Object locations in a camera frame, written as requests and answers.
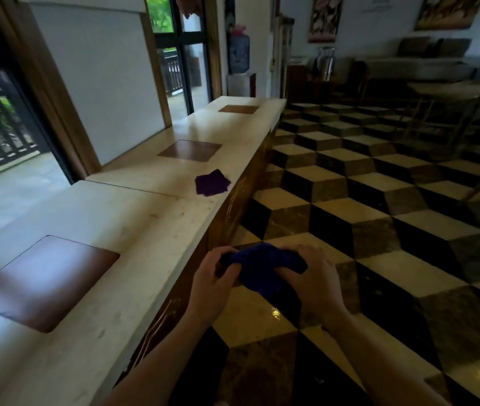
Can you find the person's left hand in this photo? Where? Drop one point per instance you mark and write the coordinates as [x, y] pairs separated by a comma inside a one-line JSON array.
[[210, 285]]

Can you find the person's right hand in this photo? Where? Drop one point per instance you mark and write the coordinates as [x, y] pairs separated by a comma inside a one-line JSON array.
[[316, 283]]

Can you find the person's left thumb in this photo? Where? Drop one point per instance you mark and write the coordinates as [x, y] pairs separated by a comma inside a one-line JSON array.
[[230, 273]]

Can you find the person's right fingers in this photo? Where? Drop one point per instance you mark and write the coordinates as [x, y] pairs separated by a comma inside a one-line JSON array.
[[294, 260]]

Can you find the blue cloth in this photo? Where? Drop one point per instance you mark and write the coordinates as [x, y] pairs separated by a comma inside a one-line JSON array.
[[265, 270]]

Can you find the person's right forearm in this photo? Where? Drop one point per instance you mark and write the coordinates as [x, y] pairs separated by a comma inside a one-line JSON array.
[[375, 359]]

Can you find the person's left forearm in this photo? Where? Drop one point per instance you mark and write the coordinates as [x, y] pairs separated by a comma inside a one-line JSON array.
[[162, 363]]

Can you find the purple folded cloth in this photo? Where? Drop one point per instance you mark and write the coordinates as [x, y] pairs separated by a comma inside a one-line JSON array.
[[211, 183]]

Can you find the long white-topped wooden counter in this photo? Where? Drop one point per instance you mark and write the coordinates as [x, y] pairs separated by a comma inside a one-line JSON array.
[[109, 232]]

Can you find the metal canister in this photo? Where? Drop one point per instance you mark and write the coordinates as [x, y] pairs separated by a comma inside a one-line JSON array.
[[326, 63]]

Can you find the water dispenser with bottle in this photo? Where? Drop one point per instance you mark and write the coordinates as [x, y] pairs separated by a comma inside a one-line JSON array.
[[238, 61]]

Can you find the dark-framed glass door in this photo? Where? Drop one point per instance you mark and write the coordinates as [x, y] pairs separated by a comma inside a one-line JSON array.
[[178, 50]]

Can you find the light wooden table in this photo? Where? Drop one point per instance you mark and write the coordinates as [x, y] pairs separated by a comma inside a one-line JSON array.
[[459, 90]]

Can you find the grey sofa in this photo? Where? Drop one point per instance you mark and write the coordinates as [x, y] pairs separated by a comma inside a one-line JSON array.
[[430, 63]]

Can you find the white panel board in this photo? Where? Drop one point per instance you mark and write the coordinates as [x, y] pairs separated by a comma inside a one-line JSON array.
[[96, 76]]

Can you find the grey sofa cushion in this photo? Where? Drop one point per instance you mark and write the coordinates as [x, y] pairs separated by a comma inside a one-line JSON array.
[[452, 47], [413, 46]]

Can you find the tall patterned wall painting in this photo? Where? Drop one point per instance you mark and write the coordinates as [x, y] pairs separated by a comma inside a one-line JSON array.
[[325, 17]]

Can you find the wide patterned wall painting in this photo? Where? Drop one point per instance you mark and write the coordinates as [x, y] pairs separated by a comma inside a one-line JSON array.
[[449, 11]]

